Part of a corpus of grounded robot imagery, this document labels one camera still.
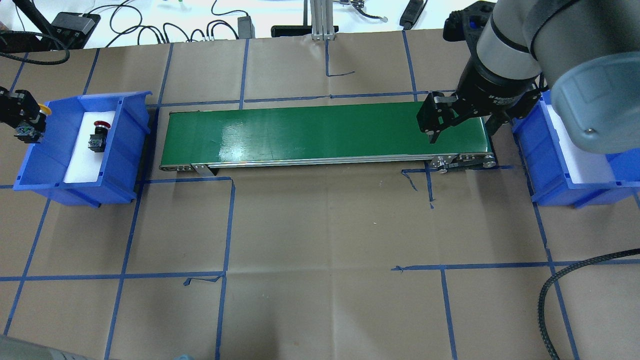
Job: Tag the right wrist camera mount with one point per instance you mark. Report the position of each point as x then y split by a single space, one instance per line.
467 24

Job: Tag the right bin white foam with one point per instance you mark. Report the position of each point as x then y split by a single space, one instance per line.
583 167

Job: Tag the green conveyor belt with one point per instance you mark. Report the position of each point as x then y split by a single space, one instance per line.
313 135

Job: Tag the right blue bin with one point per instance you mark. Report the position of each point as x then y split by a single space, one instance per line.
561 174

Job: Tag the black power adapter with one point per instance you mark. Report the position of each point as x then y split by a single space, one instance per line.
75 29

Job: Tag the red push button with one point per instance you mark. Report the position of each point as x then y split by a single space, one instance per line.
97 140

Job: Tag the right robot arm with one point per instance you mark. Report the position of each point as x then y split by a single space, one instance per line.
586 52

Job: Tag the aluminium profile post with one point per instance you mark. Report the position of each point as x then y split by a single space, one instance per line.
322 22

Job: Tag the left blue bin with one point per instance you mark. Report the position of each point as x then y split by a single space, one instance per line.
45 164

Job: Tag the blue bin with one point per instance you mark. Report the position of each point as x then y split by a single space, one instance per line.
561 174
45 164

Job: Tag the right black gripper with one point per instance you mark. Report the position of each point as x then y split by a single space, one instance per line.
489 90

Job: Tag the yellow push button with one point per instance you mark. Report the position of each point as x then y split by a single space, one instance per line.
31 124

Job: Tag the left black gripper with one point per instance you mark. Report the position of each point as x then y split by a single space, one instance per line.
19 113

